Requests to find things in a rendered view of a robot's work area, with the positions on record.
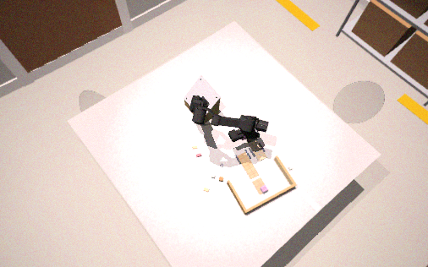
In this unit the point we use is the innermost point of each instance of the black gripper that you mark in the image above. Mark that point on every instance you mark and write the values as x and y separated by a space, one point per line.
235 135

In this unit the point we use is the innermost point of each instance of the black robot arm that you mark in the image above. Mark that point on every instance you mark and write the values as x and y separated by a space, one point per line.
249 124

